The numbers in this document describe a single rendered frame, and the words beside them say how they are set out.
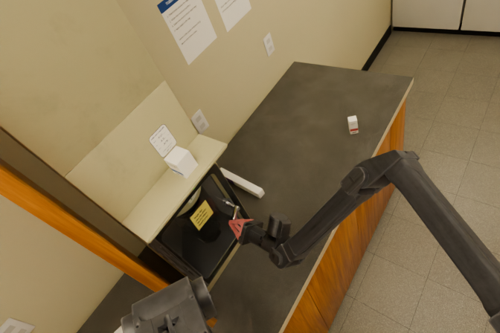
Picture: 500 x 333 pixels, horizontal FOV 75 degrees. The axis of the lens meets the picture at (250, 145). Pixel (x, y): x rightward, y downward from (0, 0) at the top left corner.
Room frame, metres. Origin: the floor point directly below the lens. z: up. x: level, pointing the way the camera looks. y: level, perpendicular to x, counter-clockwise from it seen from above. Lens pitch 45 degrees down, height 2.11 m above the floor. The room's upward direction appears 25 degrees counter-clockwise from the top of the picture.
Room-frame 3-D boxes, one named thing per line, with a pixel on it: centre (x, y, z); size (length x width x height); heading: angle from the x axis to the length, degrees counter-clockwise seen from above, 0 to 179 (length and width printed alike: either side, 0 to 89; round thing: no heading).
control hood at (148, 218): (0.60, 0.22, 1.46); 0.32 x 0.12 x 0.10; 127
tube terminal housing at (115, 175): (0.74, 0.33, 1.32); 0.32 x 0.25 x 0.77; 127
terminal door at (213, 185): (0.64, 0.25, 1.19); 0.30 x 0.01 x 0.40; 126
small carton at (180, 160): (0.62, 0.18, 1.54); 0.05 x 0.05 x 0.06; 37
